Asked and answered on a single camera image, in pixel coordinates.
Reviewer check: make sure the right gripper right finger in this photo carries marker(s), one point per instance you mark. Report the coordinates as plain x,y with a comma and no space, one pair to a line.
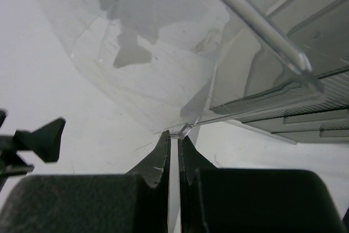
216,199

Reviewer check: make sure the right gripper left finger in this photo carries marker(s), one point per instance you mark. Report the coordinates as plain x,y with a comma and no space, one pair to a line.
136,201

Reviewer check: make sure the clear acrylic box cover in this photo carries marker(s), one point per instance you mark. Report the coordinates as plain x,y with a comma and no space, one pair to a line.
156,58

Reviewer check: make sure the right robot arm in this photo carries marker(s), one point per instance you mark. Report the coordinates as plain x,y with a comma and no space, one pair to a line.
45,142

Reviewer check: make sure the smoky bottom tray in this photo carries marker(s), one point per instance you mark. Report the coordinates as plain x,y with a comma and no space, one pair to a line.
307,133

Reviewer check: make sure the smoky tray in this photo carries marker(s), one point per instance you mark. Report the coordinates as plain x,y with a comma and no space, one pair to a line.
277,57
301,120
307,133

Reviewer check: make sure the smoky top tray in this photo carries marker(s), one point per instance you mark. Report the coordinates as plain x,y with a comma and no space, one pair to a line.
277,57

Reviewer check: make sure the smoky middle tray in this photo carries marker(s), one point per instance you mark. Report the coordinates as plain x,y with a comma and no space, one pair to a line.
301,120

